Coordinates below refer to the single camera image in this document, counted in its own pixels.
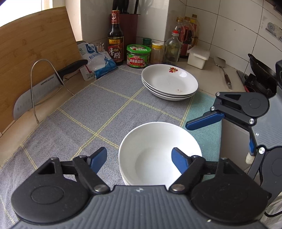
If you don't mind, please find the white oval plate fruit print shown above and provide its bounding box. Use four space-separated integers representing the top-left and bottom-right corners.
142 64 198 96

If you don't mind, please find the white plate with stain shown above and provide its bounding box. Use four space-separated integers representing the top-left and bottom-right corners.
142 81 195 99

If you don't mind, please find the small white shallow bowl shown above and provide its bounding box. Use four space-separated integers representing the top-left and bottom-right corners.
119 122 202 187

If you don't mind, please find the black wok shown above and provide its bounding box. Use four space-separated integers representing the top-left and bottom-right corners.
248 53 277 82

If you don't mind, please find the grey green checked mat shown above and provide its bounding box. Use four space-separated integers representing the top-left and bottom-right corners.
1 63 219 228

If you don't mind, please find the white plastic seasoning box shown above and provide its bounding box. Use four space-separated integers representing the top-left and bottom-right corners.
187 46 210 69

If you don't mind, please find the clear glass bottle red cap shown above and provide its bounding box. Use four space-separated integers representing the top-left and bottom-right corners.
163 30 181 66

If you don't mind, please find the yellow lid spice jar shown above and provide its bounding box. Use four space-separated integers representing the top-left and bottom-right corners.
150 42 163 64

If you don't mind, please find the green lid sauce jar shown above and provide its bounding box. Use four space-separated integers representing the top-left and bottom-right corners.
127 44 152 69

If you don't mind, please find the red sauce bottle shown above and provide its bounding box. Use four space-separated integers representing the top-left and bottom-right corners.
175 17 194 58

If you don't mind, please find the yellow label oil bottle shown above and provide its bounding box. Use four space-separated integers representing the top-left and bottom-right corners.
190 14 200 47

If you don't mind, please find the green lid small jar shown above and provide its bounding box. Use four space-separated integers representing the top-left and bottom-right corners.
142 38 152 48

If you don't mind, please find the white blue salt bag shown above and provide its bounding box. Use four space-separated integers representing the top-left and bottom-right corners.
77 42 117 81

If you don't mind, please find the dark vinegar bottle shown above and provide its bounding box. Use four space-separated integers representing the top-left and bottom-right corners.
108 10 124 65

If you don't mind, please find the dark red knife block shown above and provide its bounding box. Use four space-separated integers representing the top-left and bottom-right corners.
119 14 139 49

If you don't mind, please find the bamboo cutting board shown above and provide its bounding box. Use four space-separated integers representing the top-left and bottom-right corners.
1 7 81 132

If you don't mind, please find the metal spatula wooden handle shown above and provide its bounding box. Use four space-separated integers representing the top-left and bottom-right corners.
214 56 232 90

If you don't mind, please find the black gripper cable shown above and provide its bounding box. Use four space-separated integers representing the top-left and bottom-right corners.
264 191 282 219

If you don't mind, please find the black handle kitchen knife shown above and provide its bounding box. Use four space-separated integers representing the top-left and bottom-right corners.
13 59 88 120

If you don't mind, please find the metal wire board stand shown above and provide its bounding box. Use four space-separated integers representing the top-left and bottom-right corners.
30 59 74 124

